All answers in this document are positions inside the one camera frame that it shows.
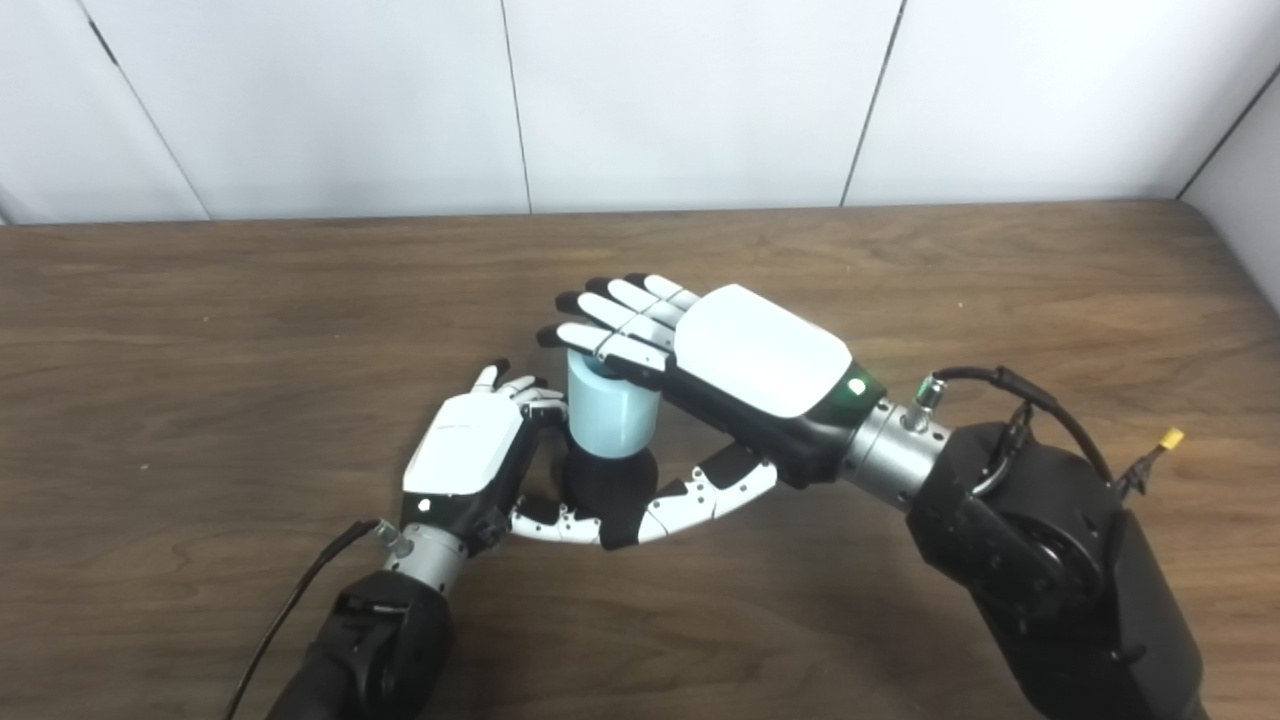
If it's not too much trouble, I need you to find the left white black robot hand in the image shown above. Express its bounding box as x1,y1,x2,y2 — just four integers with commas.
400,360,606,556

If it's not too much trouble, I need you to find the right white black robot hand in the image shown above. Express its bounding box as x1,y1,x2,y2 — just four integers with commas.
537,273,889,551

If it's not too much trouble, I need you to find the light-blue cylindrical hose piece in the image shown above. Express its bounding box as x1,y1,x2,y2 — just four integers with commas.
566,350,661,459

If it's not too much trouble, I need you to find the black funnel-shaped nozzle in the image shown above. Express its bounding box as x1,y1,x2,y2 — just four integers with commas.
560,445,661,546

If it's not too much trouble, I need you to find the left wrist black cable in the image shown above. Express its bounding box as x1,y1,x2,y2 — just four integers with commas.
222,518,411,720

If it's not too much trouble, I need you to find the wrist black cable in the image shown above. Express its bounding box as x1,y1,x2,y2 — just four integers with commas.
915,366,1116,491
222,518,411,720

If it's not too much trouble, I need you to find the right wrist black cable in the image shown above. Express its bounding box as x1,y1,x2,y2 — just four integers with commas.
915,366,1116,491

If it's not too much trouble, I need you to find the thin wire with yellow plug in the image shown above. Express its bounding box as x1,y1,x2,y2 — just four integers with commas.
1115,428,1186,501

